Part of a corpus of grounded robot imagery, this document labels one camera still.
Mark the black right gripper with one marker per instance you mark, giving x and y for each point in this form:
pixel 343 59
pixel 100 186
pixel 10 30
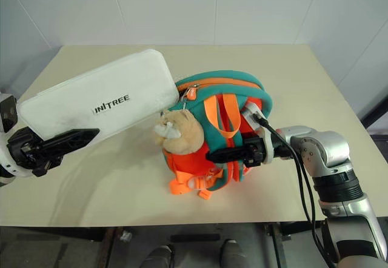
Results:
pixel 255 152

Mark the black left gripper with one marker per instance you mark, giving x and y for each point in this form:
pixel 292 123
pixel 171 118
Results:
pixel 22 151

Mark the white Unitree zip case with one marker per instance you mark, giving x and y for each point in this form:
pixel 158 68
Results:
pixel 100 89

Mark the orange and teal backpack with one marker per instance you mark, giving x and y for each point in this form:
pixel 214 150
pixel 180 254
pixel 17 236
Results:
pixel 233 89

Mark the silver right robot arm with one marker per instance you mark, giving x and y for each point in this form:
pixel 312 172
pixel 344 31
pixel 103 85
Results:
pixel 336 171

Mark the dark rounded robot foot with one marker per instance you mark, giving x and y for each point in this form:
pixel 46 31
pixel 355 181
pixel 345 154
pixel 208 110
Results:
pixel 159 257
pixel 232 254

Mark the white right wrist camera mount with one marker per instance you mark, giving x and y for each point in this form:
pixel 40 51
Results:
pixel 266 146

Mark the dark metal table frame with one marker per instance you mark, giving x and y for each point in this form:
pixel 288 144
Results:
pixel 277 243

